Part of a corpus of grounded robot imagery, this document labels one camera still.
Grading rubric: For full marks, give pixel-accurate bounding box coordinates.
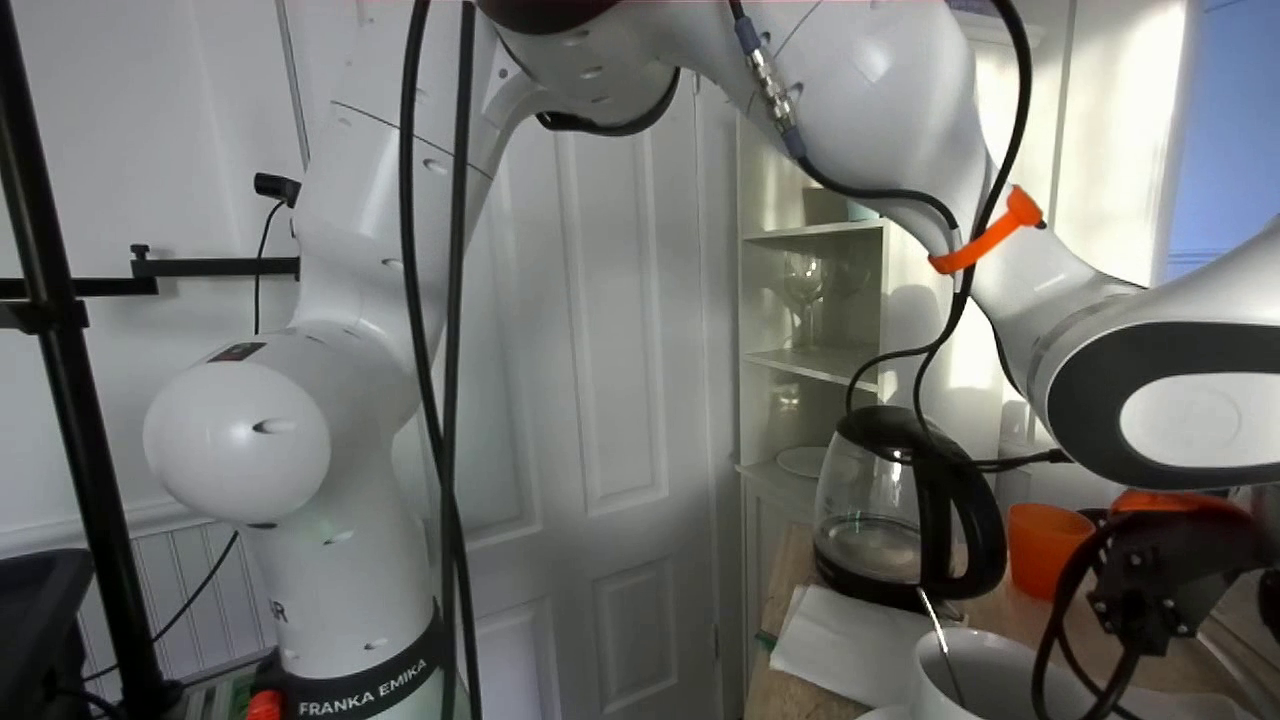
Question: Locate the clear wine glass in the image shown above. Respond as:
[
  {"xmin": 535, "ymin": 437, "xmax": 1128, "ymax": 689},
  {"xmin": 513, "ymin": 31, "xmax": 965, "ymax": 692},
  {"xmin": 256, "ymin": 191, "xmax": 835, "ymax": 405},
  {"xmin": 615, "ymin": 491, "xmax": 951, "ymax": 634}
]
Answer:
[{"xmin": 768, "ymin": 251, "xmax": 827, "ymax": 350}]

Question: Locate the orange cable clip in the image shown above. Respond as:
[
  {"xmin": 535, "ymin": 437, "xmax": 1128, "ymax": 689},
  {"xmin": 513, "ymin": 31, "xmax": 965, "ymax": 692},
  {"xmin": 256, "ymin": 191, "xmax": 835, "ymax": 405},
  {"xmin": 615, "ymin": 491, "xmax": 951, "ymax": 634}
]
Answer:
[{"xmin": 932, "ymin": 184, "xmax": 1046, "ymax": 276}]

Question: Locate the glass coffee carafe black handle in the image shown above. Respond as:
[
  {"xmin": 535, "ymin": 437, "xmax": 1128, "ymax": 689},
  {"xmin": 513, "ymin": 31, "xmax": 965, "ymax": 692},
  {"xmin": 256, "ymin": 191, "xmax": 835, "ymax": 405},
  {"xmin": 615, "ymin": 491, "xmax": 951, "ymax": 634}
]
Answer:
[{"xmin": 813, "ymin": 405, "xmax": 1004, "ymax": 613}]

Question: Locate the white door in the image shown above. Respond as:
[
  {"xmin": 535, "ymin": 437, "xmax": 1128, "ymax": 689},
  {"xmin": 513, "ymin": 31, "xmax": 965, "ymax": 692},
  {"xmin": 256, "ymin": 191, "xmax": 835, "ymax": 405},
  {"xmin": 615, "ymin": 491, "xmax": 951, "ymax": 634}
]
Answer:
[{"xmin": 274, "ymin": 0, "xmax": 745, "ymax": 720}]

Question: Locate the white mug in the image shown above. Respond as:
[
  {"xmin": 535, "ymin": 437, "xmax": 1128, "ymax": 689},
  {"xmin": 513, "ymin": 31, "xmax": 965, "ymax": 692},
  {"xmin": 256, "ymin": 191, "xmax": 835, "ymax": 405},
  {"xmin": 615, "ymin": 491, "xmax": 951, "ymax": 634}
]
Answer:
[{"xmin": 860, "ymin": 630, "xmax": 1096, "ymax": 720}]

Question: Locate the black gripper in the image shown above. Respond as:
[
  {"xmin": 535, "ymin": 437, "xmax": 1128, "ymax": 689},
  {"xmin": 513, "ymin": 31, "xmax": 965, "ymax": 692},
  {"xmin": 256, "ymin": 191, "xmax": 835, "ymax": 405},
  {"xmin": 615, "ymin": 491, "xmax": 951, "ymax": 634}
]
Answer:
[{"xmin": 1090, "ymin": 509, "xmax": 1273, "ymax": 657}]

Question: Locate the orange bowl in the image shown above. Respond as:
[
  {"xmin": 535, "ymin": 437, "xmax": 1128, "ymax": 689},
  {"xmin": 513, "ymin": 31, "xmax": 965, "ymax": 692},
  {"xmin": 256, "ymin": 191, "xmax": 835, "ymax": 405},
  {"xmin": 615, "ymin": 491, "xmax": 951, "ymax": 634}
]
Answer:
[{"xmin": 1010, "ymin": 504, "xmax": 1091, "ymax": 601}]

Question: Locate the white paper napkin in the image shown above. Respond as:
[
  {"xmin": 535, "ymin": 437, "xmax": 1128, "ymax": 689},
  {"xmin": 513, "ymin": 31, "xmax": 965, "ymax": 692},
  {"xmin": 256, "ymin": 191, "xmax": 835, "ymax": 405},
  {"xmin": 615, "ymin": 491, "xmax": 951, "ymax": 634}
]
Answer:
[{"xmin": 768, "ymin": 584, "xmax": 932, "ymax": 707}]

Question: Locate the white open shelf cabinet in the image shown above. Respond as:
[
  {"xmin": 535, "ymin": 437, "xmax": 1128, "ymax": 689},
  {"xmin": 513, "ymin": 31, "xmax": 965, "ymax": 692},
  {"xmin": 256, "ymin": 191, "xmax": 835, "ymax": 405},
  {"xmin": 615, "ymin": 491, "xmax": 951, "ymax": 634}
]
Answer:
[{"xmin": 737, "ymin": 184, "xmax": 884, "ymax": 638}]

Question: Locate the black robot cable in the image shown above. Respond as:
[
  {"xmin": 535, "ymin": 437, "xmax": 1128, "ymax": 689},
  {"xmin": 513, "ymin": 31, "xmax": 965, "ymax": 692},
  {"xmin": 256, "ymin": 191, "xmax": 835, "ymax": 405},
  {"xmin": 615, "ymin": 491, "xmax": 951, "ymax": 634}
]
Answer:
[{"xmin": 395, "ymin": 0, "xmax": 489, "ymax": 720}]

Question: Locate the black camera stand pole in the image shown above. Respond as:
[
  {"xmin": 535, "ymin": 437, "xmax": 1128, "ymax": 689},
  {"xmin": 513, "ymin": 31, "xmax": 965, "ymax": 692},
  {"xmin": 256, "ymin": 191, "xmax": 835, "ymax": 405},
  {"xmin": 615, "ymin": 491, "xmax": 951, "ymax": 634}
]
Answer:
[{"xmin": 0, "ymin": 0, "xmax": 304, "ymax": 720}]

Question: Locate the metal spoon in mug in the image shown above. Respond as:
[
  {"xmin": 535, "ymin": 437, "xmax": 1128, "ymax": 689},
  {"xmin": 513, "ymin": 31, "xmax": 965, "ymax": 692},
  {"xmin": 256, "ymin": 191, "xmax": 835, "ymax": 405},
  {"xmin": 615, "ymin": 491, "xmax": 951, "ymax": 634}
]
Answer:
[{"xmin": 914, "ymin": 584, "xmax": 965, "ymax": 703}]

